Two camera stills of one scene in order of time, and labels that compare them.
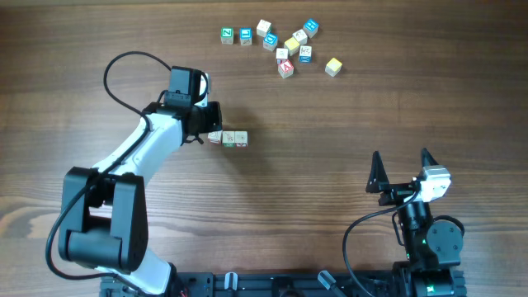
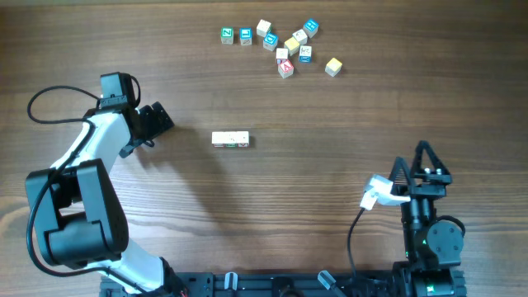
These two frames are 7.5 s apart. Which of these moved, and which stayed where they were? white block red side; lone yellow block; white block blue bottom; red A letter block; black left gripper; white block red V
Moved: black left gripper; white block red side
Stayed: lone yellow block; white block blue bottom; red A letter block; white block red V
